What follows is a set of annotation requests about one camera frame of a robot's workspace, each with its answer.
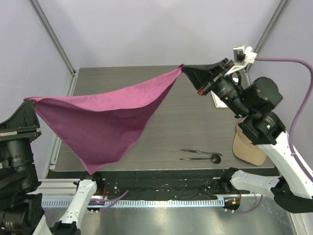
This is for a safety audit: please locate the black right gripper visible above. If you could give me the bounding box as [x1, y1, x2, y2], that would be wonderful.
[182, 58, 251, 118]

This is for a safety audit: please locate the magenta cloth napkin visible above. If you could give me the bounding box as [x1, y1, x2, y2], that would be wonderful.
[27, 66, 182, 174]

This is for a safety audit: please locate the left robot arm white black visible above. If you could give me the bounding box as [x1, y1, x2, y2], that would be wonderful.
[0, 101, 104, 235]

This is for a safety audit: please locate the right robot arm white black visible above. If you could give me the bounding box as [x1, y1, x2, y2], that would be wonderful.
[181, 59, 313, 213]

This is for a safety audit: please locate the white folded towel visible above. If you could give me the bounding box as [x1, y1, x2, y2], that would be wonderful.
[211, 92, 228, 108]

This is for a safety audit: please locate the dark metal fork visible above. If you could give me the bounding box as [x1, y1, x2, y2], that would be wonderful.
[181, 149, 223, 156]

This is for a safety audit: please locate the tan baseball cap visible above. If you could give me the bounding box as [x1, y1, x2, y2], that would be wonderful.
[232, 125, 267, 166]

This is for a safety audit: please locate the dark metal spoon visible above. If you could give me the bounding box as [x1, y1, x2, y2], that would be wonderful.
[180, 154, 222, 164]

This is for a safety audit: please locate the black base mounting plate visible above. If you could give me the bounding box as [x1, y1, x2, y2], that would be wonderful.
[46, 170, 282, 199]

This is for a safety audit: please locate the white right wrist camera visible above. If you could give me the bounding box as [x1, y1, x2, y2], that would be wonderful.
[233, 46, 258, 70]

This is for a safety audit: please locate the aluminium frame post right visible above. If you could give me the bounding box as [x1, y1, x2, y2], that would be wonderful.
[254, 0, 291, 54]

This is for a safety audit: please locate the aluminium frame post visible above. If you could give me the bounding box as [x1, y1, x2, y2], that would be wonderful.
[254, 0, 291, 54]
[28, 0, 75, 76]

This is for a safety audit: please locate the aluminium front rail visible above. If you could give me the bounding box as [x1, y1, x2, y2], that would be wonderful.
[34, 179, 79, 197]

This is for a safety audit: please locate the slotted cable duct strip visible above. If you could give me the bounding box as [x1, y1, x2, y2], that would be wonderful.
[42, 198, 224, 208]

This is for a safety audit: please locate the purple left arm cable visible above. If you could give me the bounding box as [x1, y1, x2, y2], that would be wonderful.
[89, 189, 129, 211]

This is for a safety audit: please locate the aluminium frame post left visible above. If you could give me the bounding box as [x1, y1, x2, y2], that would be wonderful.
[28, 0, 75, 76]

